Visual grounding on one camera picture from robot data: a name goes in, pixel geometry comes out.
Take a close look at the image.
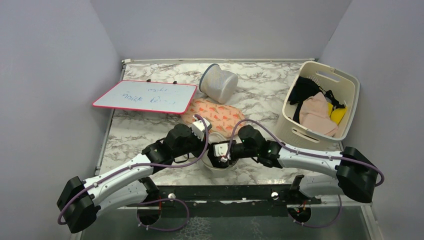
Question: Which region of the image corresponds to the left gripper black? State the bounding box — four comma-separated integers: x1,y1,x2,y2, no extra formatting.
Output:
173,127,212,159

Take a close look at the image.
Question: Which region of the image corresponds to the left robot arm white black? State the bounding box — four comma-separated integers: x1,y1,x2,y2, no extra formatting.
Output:
56,120,212,234

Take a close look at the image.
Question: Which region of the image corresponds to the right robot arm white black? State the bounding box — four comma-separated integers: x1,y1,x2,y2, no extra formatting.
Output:
207,125,379,204

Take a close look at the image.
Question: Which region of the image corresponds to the orange tulip print laundry bag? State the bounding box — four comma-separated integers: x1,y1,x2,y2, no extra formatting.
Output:
181,98,245,138

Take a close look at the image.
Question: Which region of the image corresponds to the white cylindrical mesh laundry bag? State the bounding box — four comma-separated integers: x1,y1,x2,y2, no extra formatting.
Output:
198,63,238,104

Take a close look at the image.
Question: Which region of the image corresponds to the cream plastic laundry basket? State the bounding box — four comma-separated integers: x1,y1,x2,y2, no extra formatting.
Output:
274,61,360,150

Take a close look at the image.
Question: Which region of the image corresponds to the pink framed whiteboard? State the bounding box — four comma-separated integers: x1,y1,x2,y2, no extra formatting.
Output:
92,80,198,114

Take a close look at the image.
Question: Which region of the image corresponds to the pink garment in basket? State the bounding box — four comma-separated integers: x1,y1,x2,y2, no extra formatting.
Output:
299,92,338,137

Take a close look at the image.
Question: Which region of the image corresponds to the black garment in basket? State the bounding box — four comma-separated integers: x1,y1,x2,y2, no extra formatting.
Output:
288,76,346,124

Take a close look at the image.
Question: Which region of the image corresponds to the yellow garment in basket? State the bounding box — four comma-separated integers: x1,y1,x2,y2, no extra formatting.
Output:
327,102,347,125

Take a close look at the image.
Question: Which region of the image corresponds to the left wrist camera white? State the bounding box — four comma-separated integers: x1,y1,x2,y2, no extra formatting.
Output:
190,119,212,141

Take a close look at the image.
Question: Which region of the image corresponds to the black mounting rail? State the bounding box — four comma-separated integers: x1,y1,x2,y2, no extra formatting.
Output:
136,184,321,218

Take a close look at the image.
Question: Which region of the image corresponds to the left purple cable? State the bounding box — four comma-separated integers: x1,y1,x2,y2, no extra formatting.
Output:
57,113,210,233

